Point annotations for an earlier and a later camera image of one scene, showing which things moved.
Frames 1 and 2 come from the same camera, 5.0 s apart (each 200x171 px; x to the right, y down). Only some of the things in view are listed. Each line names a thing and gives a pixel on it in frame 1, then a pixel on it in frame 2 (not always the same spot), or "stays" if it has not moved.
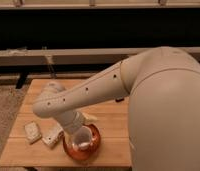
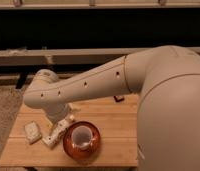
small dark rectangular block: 119,99 stays
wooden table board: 113,120 stays
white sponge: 32,132 stays
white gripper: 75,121 to 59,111
